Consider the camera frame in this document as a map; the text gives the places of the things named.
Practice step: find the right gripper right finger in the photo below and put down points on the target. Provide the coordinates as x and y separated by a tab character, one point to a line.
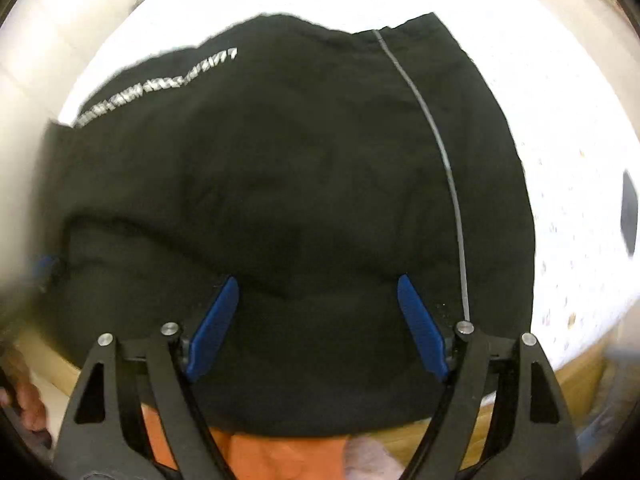
530	435

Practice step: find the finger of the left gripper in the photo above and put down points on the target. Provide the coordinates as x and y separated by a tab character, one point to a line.
43	271

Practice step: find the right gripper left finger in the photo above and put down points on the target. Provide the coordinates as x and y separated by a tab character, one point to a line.
103	434

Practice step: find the black hooded jacket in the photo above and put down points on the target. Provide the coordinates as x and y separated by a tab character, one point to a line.
315	167

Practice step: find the person's left hand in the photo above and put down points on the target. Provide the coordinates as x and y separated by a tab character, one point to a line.
25	394

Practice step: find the person's orange shorts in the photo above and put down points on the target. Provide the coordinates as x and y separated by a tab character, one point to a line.
253	457

